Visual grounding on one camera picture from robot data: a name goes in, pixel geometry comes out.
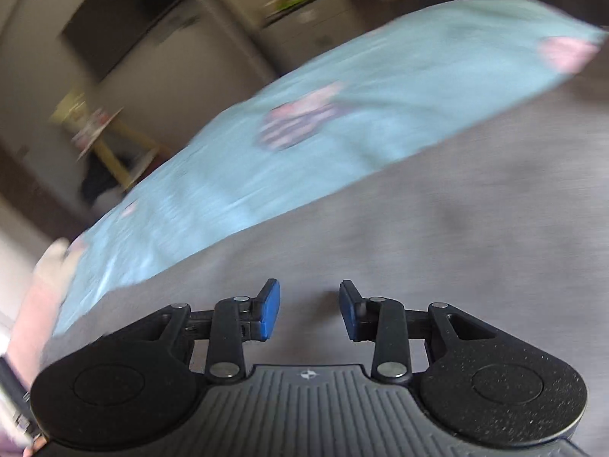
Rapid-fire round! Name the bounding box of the yellow side table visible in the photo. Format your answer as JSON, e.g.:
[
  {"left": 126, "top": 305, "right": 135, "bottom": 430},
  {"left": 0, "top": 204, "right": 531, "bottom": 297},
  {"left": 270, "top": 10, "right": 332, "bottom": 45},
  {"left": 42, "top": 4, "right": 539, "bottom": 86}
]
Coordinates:
[{"left": 50, "top": 88, "right": 173, "bottom": 192}]

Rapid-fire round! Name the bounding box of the white cabinet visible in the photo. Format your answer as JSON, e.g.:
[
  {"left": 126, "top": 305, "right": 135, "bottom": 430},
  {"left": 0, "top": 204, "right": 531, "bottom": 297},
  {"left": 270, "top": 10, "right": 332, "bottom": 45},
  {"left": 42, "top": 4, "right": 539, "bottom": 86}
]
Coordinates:
[{"left": 183, "top": 0, "right": 365, "bottom": 74}]

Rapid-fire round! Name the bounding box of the black wall television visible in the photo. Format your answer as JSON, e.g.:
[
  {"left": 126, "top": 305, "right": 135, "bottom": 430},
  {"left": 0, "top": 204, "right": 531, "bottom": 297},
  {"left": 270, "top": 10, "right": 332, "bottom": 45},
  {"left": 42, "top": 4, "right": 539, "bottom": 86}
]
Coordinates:
[{"left": 59, "top": 0, "right": 191, "bottom": 83}]

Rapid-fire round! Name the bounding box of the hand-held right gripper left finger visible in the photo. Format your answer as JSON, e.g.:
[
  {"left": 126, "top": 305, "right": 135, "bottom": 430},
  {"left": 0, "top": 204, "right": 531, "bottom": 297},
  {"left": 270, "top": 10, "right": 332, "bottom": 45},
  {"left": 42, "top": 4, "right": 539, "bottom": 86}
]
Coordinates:
[{"left": 138, "top": 278, "right": 281, "bottom": 384}]

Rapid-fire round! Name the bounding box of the light blue printed blanket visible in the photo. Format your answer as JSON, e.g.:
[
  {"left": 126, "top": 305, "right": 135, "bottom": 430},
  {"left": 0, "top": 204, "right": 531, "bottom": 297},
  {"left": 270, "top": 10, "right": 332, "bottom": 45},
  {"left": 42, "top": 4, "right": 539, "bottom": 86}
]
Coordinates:
[{"left": 51, "top": 0, "right": 609, "bottom": 339}]

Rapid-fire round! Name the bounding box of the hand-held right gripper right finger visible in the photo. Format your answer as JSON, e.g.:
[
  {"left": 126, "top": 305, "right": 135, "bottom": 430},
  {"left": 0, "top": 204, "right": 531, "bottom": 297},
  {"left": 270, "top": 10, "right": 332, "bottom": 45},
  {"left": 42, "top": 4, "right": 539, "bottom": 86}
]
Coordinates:
[{"left": 339, "top": 280, "right": 498, "bottom": 384}]

